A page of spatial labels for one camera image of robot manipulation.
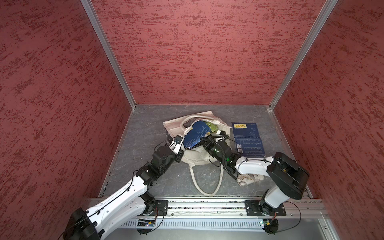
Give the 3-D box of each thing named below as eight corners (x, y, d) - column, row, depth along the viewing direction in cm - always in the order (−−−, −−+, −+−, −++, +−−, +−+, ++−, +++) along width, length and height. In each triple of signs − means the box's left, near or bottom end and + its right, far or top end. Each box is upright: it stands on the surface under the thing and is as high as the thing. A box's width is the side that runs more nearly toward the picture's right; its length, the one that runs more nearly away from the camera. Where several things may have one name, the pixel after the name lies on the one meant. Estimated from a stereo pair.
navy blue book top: (234, 136, 105) (234, 135, 103) (231, 123, 112) (232, 122, 111) (259, 136, 105) (260, 135, 103) (255, 124, 112) (256, 122, 111)
